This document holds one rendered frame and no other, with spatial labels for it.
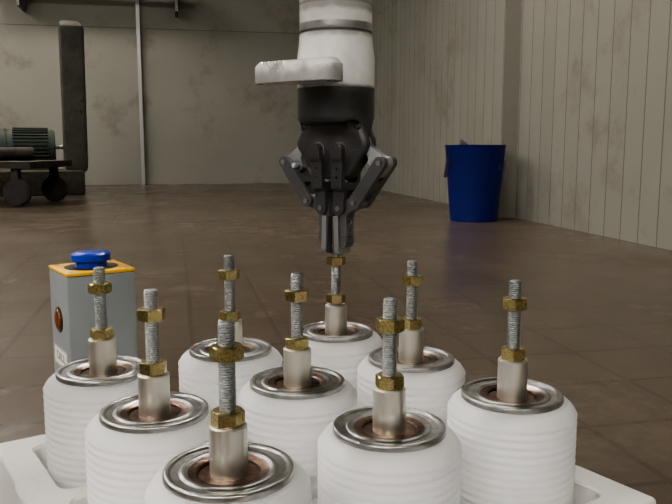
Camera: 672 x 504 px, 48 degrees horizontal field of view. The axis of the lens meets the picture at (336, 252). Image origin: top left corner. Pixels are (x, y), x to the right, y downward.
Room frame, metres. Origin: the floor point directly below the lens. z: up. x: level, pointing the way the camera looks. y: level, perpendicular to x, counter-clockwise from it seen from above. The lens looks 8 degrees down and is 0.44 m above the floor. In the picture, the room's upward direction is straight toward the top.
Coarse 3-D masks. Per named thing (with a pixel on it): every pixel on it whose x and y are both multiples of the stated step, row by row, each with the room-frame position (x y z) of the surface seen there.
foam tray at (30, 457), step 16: (0, 448) 0.62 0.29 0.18; (16, 448) 0.61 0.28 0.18; (32, 448) 0.61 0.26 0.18; (0, 464) 0.60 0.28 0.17; (16, 464) 0.58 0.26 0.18; (32, 464) 0.58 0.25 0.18; (0, 480) 0.60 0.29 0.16; (16, 480) 0.55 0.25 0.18; (32, 480) 0.55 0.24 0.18; (48, 480) 0.55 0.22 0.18; (576, 480) 0.55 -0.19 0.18; (592, 480) 0.55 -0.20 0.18; (608, 480) 0.55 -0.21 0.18; (0, 496) 0.61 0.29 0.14; (16, 496) 0.55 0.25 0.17; (32, 496) 0.53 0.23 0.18; (48, 496) 0.53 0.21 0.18; (64, 496) 0.53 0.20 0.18; (80, 496) 0.53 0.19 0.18; (576, 496) 0.55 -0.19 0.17; (592, 496) 0.54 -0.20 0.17; (608, 496) 0.53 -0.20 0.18; (624, 496) 0.53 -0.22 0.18; (640, 496) 0.53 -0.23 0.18
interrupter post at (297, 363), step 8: (288, 352) 0.57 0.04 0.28; (296, 352) 0.56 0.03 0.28; (304, 352) 0.57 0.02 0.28; (288, 360) 0.57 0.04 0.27; (296, 360) 0.56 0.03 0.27; (304, 360) 0.57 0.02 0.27; (288, 368) 0.57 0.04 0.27; (296, 368) 0.56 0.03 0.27; (304, 368) 0.57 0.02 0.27; (288, 376) 0.57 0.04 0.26; (296, 376) 0.56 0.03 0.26; (304, 376) 0.57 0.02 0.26; (288, 384) 0.57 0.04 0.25; (296, 384) 0.56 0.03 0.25; (304, 384) 0.57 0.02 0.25
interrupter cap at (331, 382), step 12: (264, 372) 0.59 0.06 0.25; (276, 372) 0.59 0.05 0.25; (312, 372) 0.60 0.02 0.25; (324, 372) 0.60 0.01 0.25; (336, 372) 0.59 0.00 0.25; (252, 384) 0.56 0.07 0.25; (264, 384) 0.56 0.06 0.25; (276, 384) 0.57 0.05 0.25; (312, 384) 0.57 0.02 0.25; (324, 384) 0.57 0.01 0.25; (336, 384) 0.57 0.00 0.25; (276, 396) 0.54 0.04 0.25; (288, 396) 0.54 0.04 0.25; (300, 396) 0.54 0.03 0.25; (312, 396) 0.54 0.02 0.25; (324, 396) 0.54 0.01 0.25
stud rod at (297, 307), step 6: (294, 276) 0.57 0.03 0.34; (300, 276) 0.57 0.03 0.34; (294, 282) 0.57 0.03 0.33; (300, 282) 0.57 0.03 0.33; (294, 288) 0.57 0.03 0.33; (300, 288) 0.57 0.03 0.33; (294, 306) 0.57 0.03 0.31; (300, 306) 0.57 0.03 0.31; (294, 312) 0.57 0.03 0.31; (300, 312) 0.57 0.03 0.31; (294, 318) 0.57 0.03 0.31; (300, 318) 0.57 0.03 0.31; (294, 324) 0.57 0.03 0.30; (300, 324) 0.57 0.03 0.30; (294, 330) 0.57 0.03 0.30; (300, 330) 0.57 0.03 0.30; (294, 336) 0.57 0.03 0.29; (300, 336) 0.57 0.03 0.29
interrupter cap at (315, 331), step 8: (304, 328) 0.75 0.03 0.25; (312, 328) 0.75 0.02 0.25; (320, 328) 0.75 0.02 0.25; (352, 328) 0.75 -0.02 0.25; (360, 328) 0.75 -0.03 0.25; (368, 328) 0.74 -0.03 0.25; (312, 336) 0.71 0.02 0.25; (320, 336) 0.71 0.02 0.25; (328, 336) 0.71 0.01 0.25; (336, 336) 0.71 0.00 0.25; (344, 336) 0.71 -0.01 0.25; (352, 336) 0.72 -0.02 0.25; (360, 336) 0.71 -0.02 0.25; (368, 336) 0.72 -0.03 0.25
